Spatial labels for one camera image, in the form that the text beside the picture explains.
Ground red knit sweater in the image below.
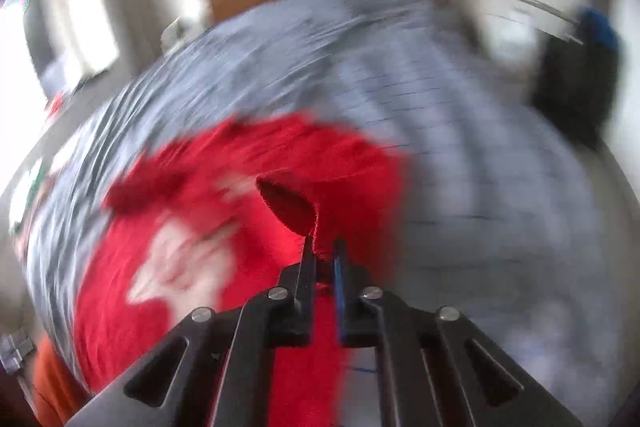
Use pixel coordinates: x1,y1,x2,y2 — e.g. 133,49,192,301
71,114,417,427

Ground orange trousers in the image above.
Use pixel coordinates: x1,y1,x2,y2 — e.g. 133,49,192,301
32,335,90,427

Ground grey plaid bed cover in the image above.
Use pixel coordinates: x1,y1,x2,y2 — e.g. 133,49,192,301
22,0,626,427

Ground black blue jacket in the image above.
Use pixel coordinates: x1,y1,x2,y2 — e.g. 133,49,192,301
530,8,620,150

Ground white desk fan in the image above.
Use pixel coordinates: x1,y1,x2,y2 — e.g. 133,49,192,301
160,17,201,55

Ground white desk cabinet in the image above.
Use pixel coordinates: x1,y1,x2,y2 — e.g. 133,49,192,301
459,0,582,68

